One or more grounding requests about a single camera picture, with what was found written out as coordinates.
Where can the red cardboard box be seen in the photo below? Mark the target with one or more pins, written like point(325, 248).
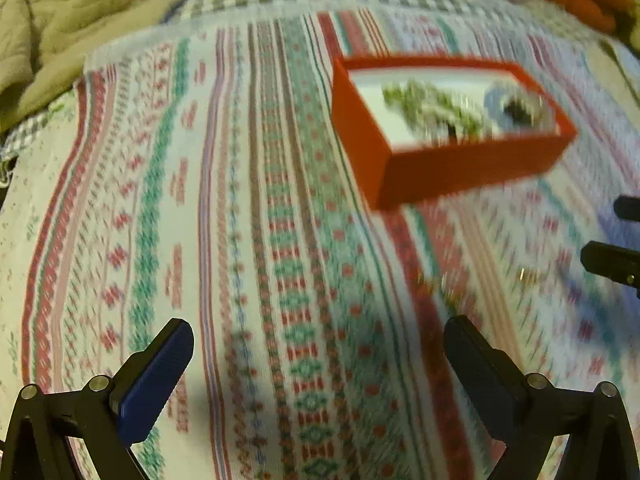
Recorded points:
point(450, 170)

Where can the printed patterned blanket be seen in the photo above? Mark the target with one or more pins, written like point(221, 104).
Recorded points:
point(225, 235)

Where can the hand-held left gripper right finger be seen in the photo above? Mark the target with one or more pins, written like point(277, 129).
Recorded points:
point(480, 385)

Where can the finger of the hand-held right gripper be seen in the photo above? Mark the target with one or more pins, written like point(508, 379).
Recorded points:
point(612, 262)
point(629, 207)

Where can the beige quilted blanket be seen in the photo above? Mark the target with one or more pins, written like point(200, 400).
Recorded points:
point(75, 20)

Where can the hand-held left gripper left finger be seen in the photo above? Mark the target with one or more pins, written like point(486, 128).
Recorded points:
point(150, 380)

